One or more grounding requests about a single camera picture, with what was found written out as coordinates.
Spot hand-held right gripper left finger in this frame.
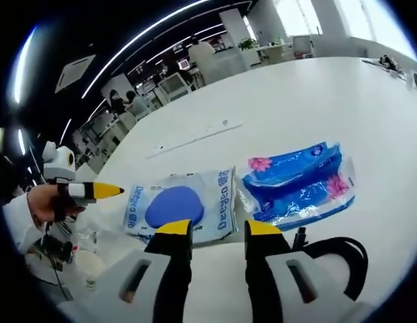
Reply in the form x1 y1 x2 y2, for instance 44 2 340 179
119 218 194 323

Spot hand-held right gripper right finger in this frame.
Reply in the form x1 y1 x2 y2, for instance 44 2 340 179
244 218 333 323

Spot Deeyeo wipes packet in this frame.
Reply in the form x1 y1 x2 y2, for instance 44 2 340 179
123 166 238 249

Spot white paper cup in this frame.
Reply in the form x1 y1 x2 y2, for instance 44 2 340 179
75 250 107 287

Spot blue tissue pack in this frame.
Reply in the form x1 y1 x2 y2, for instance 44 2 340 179
237 141 358 234

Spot dark cluttered items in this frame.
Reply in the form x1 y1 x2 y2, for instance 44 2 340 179
361 53 407 81

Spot person's left hand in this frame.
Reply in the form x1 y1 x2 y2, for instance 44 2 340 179
28 184 86 233

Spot ceiling air conditioner vent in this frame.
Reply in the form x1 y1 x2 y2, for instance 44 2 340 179
55 53 96 94

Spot white table socket strip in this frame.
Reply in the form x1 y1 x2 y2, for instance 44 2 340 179
150 118 244 159

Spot white table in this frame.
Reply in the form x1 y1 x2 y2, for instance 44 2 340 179
56 56 417 323

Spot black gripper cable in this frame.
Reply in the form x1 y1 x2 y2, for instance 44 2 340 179
42 228 71 301

